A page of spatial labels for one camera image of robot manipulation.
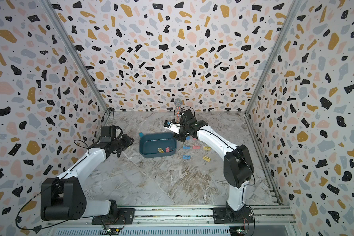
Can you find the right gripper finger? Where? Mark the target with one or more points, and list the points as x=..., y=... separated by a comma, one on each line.
x=171, y=123
x=173, y=128

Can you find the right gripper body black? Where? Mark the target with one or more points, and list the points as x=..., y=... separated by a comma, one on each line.
x=183, y=133

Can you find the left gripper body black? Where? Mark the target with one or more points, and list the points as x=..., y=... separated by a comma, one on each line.
x=121, y=143

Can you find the teal plastic storage box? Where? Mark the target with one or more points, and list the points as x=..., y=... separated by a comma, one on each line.
x=157, y=145

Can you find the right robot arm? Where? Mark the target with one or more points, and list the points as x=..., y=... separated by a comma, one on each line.
x=238, y=168

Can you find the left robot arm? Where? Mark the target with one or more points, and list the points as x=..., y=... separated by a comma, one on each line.
x=63, y=198

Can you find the microphone on black stand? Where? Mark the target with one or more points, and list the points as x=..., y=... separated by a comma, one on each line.
x=178, y=112

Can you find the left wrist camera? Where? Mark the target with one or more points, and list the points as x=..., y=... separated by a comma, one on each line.
x=108, y=134

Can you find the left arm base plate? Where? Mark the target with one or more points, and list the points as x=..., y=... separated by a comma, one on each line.
x=123, y=216

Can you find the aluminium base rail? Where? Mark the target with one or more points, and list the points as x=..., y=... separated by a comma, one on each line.
x=259, y=220

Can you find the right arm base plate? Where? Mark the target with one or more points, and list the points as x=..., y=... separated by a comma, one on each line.
x=225, y=215

